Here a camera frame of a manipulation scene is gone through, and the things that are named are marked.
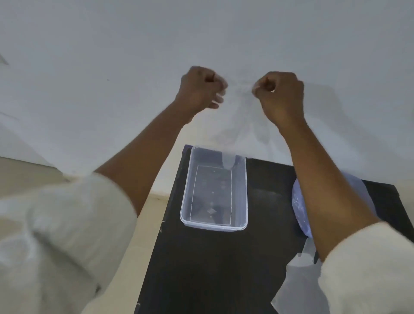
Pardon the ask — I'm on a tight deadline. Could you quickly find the person's left hand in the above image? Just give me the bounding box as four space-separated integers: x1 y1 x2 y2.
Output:
175 66 229 123

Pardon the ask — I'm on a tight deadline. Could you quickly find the person's right forearm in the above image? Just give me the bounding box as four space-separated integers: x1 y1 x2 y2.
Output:
278 119 383 263

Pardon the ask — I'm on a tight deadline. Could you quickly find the white plastic bag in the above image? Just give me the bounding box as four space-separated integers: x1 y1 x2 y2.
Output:
271 239 328 314

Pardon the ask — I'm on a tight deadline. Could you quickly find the person's left forearm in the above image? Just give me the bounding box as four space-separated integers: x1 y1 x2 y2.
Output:
93 100 195 218

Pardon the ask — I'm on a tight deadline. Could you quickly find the clear rectangular plastic container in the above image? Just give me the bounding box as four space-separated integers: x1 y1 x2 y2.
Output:
180 146 248 232

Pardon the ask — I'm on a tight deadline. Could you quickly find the person's right hand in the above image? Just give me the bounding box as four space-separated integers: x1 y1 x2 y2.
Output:
252 71 306 129

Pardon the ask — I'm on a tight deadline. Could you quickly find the clear thin plastic bag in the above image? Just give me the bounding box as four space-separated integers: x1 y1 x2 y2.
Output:
209 76 279 171

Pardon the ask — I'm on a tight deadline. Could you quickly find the white long-sleeved top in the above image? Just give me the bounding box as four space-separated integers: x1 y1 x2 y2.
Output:
0 173 414 314

